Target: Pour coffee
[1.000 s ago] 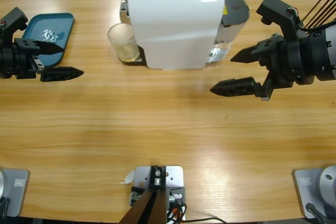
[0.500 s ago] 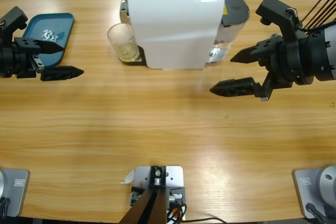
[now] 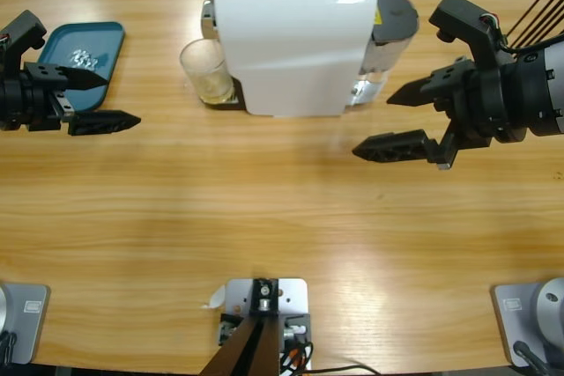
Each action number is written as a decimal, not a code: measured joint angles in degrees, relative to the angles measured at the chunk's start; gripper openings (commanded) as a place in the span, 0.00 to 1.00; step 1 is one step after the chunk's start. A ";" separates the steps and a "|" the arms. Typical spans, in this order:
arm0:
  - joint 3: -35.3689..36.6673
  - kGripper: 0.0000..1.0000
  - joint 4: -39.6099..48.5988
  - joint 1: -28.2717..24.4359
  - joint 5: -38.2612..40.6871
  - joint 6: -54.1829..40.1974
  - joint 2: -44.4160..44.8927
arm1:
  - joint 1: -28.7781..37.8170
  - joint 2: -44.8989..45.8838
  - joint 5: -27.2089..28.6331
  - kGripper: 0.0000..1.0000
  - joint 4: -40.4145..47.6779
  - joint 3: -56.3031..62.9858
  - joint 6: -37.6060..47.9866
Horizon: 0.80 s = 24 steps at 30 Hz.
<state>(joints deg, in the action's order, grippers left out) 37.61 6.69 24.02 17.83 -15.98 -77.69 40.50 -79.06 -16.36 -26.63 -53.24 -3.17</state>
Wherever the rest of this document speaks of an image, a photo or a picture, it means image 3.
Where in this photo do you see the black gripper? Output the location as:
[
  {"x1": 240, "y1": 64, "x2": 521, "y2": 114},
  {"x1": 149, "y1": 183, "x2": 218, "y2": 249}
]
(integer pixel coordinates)
[
  {"x1": 0, "y1": 62, "x2": 143, "y2": 137},
  {"x1": 352, "y1": 50, "x2": 531, "y2": 173}
]

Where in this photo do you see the clear glass cup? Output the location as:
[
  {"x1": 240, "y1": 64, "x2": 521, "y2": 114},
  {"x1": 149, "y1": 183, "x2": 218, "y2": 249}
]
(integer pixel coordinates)
[{"x1": 178, "y1": 38, "x2": 237, "y2": 106}]

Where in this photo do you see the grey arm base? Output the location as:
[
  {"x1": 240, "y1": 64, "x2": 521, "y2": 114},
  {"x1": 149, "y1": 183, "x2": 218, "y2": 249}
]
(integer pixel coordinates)
[
  {"x1": 491, "y1": 277, "x2": 564, "y2": 368},
  {"x1": 0, "y1": 282, "x2": 52, "y2": 366}
]

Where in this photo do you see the white capsule coffee machine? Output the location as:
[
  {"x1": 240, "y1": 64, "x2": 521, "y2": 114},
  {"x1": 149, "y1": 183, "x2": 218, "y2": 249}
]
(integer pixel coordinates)
[{"x1": 197, "y1": 0, "x2": 390, "y2": 120}]

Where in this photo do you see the teal plastic tray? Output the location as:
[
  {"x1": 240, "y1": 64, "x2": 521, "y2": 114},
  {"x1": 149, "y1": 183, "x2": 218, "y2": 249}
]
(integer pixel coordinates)
[{"x1": 35, "y1": 20, "x2": 127, "y2": 114}]

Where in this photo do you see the clear water tank grey lid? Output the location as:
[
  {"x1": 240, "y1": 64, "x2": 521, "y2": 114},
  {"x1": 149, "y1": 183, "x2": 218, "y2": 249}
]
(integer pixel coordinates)
[{"x1": 359, "y1": 0, "x2": 421, "y2": 86}]

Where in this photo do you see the metal grated drip tray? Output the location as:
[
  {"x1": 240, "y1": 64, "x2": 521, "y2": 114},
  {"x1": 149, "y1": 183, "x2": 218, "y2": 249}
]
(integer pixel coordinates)
[{"x1": 200, "y1": 79, "x2": 246, "y2": 112}]

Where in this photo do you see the black capsule holder with rods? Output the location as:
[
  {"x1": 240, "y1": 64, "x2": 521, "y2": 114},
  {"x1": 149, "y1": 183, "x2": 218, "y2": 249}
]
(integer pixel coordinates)
[{"x1": 505, "y1": 0, "x2": 564, "y2": 49}]

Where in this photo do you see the white paper tab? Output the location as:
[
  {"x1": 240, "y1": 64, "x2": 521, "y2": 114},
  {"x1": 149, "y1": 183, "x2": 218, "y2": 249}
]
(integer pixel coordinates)
[{"x1": 201, "y1": 285, "x2": 228, "y2": 310}]

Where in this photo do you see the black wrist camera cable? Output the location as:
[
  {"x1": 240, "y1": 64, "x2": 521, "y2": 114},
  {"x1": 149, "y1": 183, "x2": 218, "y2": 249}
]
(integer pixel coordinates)
[{"x1": 496, "y1": 28, "x2": 564, "y2": 55}]

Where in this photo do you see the thin black cable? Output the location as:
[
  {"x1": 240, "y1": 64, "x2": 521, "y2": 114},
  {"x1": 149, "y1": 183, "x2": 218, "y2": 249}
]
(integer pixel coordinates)
[{"x1": 308, "y1": 364, "x2": 382, "y2": 376}]

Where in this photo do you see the black base cable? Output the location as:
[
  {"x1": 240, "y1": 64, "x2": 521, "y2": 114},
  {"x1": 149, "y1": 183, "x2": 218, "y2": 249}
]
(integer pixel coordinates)
[
  {"x1": 513, "y1": 340, "x2": 553, "y2": 376},
  {"x1": 0, "y1": 330, "x2": 19, "y2": 366}
]

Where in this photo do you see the orange and black cable bundle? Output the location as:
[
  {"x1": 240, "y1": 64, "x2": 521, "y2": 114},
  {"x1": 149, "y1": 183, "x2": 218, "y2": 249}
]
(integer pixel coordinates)
[{"x1": 279, "y1": 340, "x2": 315, "y2": 372}]

